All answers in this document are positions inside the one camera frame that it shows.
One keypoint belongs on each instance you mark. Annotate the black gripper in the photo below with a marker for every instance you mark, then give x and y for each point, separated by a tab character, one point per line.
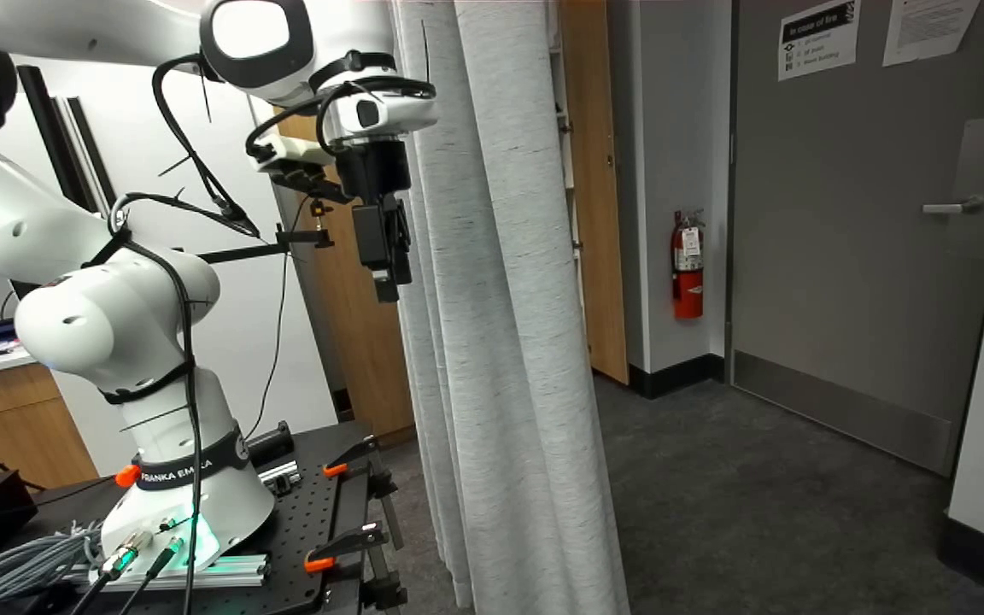
378	175

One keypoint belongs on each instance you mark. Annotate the grey fabric curtain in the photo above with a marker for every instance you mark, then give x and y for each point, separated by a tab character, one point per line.
493	330

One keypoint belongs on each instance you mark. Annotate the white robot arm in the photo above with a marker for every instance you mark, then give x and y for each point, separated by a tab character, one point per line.
117	312

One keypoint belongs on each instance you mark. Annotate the black optical breadboard table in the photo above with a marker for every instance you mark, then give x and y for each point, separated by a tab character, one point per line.
263	573

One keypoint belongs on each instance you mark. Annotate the red fire extinguisher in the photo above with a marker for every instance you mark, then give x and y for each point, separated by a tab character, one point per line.
686	267

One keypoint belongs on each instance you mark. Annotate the wooden door panel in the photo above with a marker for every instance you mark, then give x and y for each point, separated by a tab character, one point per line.
596	179

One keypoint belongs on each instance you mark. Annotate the wooden cabinet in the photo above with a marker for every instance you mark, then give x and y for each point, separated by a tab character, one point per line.
34	433

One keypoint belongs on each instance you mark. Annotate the grey door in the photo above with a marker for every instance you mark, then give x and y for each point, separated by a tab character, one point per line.
848	306

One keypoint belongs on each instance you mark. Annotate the black and white door sign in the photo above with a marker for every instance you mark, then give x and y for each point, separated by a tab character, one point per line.
816	38

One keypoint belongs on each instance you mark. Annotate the white paper notice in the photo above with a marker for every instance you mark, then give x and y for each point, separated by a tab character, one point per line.
927	29

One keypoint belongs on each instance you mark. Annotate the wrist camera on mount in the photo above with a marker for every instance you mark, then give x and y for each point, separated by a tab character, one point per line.
290	161

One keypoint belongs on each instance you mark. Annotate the orange handled clamp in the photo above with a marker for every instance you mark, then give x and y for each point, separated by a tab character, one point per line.
355	461
325	559

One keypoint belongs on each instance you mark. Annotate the silver door handle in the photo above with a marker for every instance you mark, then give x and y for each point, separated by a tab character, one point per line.
950	210

